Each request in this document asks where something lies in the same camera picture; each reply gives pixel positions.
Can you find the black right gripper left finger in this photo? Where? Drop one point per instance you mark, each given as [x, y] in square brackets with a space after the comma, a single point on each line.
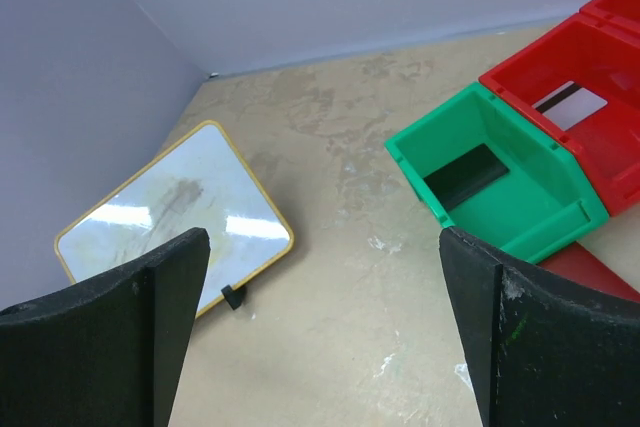
[107, 351]

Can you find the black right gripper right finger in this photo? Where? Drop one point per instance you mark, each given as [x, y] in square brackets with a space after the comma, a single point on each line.
[541, 350]

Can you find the red leather card holder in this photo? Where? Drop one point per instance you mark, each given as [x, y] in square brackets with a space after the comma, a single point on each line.
[576, 263]

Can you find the black card in green bin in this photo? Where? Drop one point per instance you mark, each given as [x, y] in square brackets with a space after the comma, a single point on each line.
[465, 176]

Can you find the white card with black stripe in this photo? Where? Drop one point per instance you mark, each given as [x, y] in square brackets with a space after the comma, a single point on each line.
[569, 104]

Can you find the black whiteboard clip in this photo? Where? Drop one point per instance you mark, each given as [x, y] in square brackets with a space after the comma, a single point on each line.
[235, 297]

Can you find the green plastic bin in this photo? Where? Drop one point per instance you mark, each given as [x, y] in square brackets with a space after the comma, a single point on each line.
[543, 204]

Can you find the yellow-framed whiteboard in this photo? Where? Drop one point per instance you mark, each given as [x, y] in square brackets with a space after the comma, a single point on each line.
[202, 180]

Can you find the middle red plastic bin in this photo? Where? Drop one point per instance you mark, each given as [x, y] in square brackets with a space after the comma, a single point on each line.
[579, 83]

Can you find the red plastic bin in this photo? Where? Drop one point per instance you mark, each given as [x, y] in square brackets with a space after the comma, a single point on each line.
[620, 14]
[579, 83]

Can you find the outer red plastic bin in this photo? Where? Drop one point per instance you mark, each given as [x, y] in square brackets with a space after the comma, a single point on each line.
[620, 14]

